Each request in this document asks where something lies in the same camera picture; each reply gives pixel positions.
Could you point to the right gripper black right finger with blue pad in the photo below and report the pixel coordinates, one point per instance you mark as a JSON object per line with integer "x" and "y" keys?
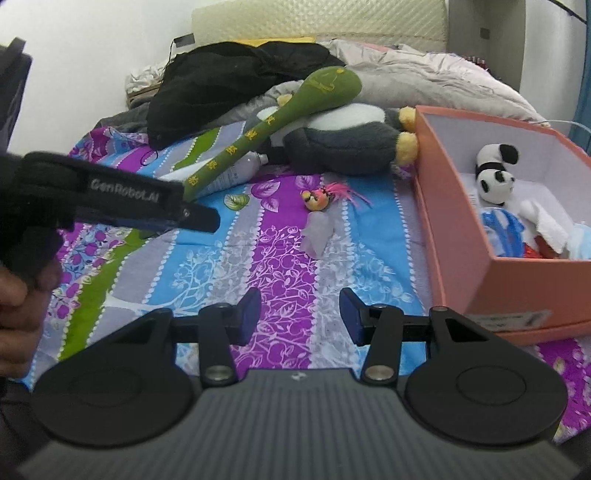
{"x": 380, "y": 327}

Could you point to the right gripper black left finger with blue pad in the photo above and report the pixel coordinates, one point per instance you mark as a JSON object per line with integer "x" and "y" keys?
{"x": 219, "y": 327}

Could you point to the pink feathered bird toy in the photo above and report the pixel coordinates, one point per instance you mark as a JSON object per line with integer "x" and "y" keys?
{"x": 319, "y": 199}

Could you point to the blue plastic packet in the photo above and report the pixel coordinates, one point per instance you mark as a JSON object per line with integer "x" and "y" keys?
{"x": 504, "y": 232}

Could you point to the red foil snack packet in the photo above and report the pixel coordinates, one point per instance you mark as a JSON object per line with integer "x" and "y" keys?
{"x": 540, "y": 250}

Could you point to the small panda plush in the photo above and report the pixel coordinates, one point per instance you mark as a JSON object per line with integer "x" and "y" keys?
{"x": 494, "y": 182}

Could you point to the white knitted cloth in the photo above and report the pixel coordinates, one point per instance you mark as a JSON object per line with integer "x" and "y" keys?
{"x": 554, "y": 235}

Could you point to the light blue face mask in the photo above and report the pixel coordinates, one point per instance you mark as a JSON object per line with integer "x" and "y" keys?
{"x": 578, "y": 244}

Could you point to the person's left hand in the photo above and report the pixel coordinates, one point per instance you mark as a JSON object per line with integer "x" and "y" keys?
{"x": 23, "y": 311}

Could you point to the pink cardboard box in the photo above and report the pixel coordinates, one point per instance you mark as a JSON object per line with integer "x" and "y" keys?
{"x": 526, "y": 300}

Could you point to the white crumpled cloth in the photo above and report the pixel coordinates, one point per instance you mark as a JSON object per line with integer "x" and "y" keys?
{"x": 144, "y": 78}

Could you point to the grey white penguin plush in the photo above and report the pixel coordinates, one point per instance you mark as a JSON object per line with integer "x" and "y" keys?
{"x": 357, "y": 139}

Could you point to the black jacket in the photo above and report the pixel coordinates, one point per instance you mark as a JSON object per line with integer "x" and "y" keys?
{"x": 203, "y": 84}

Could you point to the green plush massage stick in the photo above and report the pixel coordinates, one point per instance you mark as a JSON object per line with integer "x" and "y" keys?
{"x": 325, "y": 89}

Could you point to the grey duvet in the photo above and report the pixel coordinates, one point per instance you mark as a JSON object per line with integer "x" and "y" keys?
{"x": 403, "y": 76}

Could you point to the blue curtain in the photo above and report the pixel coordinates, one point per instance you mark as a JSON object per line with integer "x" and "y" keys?
{"x": 580, "y": 132}

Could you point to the cream quilted headboard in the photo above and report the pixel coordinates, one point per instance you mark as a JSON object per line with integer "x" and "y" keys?
{"x": 422, "y": 25}

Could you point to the black wall socket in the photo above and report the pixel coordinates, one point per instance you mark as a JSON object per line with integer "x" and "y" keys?
{"x": 183, "y": 41}

